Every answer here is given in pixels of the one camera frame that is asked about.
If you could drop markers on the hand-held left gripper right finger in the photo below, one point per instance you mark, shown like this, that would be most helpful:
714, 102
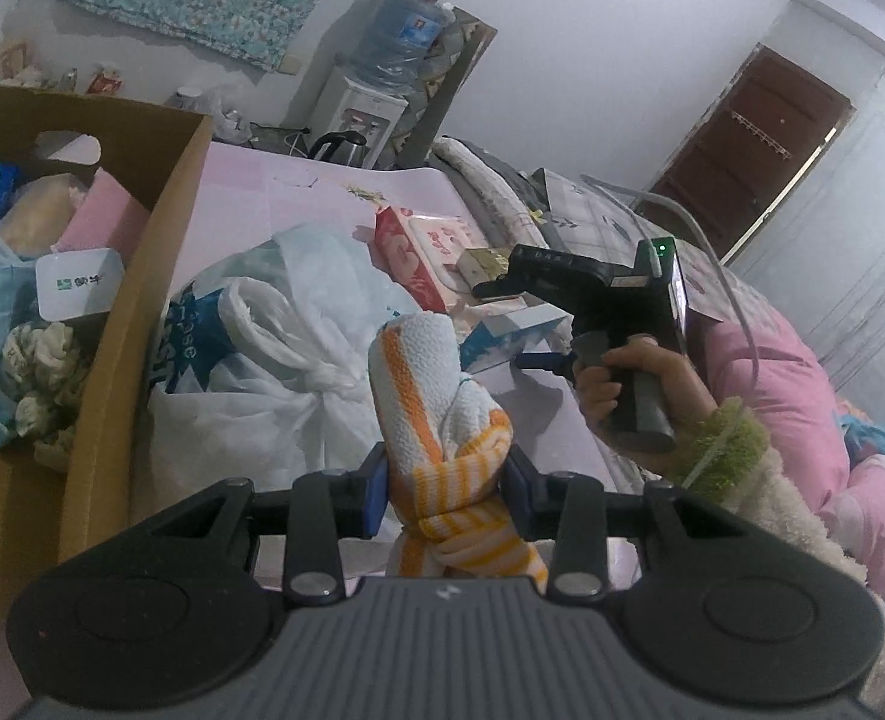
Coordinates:
517, 491

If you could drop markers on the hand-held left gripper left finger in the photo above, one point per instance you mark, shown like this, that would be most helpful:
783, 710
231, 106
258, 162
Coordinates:
375, 487

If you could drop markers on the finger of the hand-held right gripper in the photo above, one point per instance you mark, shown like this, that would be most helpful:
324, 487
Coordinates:
547, 361
502, 286

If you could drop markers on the orange striped white towel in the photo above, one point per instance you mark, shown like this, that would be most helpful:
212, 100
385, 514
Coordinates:
427, 390

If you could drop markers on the brown cardboard box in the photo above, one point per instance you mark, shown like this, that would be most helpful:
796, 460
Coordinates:
112, 427

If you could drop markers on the white plastic cup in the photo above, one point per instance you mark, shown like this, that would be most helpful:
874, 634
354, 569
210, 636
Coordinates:
78, 285

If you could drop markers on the white green floral cloth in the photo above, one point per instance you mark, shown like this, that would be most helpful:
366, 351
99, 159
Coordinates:
37, 360

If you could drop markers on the pink cloth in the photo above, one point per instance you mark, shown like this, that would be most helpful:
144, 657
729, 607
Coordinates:
108, 217

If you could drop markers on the cream soft packet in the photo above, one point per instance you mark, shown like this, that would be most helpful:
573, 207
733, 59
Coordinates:
37, 214

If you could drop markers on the person's right hand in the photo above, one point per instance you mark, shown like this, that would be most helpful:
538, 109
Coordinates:
675, 382

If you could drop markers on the small gold box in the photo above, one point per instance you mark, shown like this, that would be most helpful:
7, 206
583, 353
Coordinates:
483, 264

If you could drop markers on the blue and white box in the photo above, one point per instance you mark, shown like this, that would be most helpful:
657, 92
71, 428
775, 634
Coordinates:
502, 334

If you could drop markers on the checked pillow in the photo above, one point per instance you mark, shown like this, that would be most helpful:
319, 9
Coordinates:
607, 217

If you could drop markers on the red wet wipes pack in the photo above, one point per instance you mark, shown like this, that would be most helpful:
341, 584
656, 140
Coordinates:
420, 247

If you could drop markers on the grey star print blanket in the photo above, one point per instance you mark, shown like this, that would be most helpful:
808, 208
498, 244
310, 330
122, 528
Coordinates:
498, 195

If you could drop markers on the white rolled mattress pad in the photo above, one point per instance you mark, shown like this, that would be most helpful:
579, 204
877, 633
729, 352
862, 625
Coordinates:
480, 172

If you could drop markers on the white plastic bag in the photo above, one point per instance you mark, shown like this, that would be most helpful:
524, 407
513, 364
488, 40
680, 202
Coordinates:
262, 420

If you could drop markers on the pink quilt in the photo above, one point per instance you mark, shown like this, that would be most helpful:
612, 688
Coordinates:
795, 390

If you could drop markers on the brown wooden door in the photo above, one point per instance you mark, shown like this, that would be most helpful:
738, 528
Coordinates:
750, 157

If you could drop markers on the folded grey patterned chair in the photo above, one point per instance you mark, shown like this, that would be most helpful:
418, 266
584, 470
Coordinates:
450, 82

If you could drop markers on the black electric kettle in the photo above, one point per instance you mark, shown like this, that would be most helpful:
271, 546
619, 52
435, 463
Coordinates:
341, 150

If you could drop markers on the pink balloon print tablecloth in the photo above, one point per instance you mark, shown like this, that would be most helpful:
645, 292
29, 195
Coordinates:
300, 195

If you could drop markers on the white wardrobe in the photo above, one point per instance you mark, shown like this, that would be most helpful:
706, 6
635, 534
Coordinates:
855, 240

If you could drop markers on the blue water bottle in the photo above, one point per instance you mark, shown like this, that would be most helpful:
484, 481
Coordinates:
405, 37

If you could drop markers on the metal door hook rail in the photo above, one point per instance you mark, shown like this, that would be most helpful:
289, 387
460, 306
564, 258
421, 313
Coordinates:
761, 133

